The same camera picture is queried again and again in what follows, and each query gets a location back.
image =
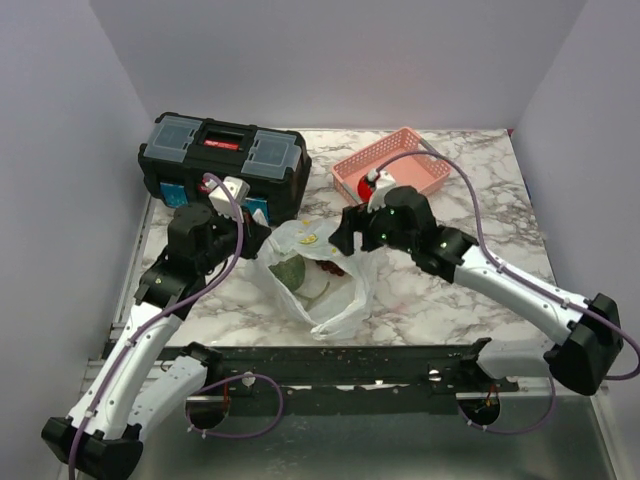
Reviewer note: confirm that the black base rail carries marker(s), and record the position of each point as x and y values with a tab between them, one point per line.
343	380

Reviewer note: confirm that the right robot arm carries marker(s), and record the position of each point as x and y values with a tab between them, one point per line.
582	335

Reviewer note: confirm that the white plastic bag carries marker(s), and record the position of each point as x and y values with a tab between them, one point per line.
348	302

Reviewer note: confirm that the green fake fruit stem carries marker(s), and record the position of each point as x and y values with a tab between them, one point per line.
308	301

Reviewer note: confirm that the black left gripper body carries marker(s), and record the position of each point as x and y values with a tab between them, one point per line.
225	237

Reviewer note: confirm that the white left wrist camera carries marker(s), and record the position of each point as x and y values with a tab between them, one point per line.
226	196

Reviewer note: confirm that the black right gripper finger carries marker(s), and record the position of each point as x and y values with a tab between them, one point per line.
343	236
372	239

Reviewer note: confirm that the red fake apple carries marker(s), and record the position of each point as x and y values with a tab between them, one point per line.
366	188

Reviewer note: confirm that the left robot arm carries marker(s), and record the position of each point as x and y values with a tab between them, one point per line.
104	434

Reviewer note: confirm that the green fake melon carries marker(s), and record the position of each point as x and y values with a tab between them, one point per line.
290	272

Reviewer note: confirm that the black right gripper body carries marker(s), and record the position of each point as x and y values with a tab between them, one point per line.
380	223

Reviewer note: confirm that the dark red fake grapes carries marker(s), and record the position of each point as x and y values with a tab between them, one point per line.
330	267

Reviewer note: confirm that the black toolbox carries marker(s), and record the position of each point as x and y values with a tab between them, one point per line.
182	149

